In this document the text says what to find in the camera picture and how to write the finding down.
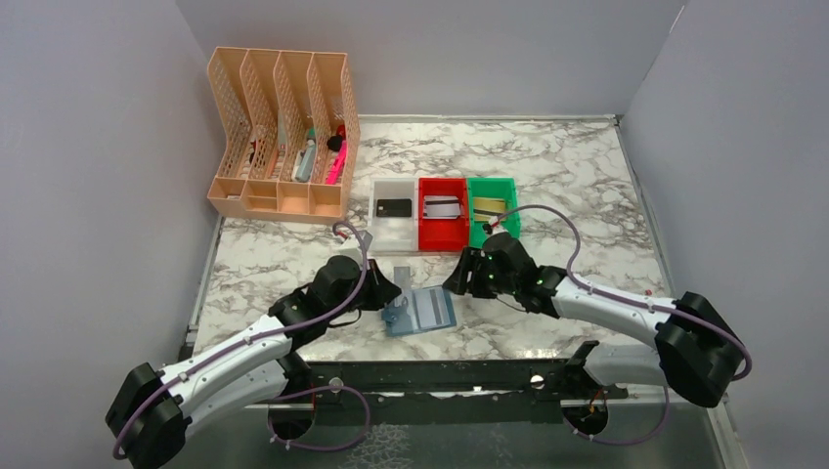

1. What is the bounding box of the pink highlighter pen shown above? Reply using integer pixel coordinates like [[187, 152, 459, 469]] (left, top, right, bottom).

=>
[[326, 139, 348, 185]]

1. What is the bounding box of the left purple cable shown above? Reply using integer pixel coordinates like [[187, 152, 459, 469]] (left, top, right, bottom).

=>
[[110, 221, 373, 462]]

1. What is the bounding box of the white striped card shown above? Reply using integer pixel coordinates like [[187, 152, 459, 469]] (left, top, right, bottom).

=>
[[413, 286, 457, 331]]

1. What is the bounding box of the black binder clip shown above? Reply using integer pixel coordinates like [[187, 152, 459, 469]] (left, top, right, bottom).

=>
[[327, 134, 346, 153]]

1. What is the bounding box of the peach plastic file organizer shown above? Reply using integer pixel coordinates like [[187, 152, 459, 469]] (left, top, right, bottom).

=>
[[207, 47, 361, 223]]

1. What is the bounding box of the red plastic bin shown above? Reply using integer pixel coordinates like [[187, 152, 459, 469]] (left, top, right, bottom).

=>
[[417, 178, 470, 251]]

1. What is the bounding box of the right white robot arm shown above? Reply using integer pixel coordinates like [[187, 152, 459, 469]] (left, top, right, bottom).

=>
[[443, 233, 746, 407]]

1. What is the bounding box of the green plastic bin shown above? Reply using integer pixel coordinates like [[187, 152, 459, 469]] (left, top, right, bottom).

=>
[[466, 178, 518, 248]]

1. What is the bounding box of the white plastic bin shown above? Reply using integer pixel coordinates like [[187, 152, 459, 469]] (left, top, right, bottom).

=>
[[369, 178, 419, 252]]

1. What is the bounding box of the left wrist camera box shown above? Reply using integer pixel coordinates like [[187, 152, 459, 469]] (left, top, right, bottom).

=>
[[338, 232, 373, 264]]

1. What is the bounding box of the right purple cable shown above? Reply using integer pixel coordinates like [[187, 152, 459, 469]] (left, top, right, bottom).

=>
[[482, 204, 754, 448]]

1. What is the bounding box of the teal grey stapler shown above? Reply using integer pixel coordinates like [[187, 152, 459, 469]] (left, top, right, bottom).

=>
[[292, 128, 318, 183]]

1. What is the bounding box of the purple cable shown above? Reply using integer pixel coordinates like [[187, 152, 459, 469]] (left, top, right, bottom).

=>
[[110, 221, 373, 462], [482, 204, 754, 448]]

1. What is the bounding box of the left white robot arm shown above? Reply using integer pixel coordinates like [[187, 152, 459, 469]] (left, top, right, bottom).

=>
[[105, 255, 402, 468]]

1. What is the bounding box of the blue leather card holder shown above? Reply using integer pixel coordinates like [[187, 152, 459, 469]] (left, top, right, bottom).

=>
[[380, 267, 458, 337]]

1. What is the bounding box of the black credit card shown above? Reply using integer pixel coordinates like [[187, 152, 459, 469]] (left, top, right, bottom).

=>
[[374, 198, 413, 218]]

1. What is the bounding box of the gold credit card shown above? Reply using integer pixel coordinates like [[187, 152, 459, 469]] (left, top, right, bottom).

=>
[[472, 197, 507, 222]]

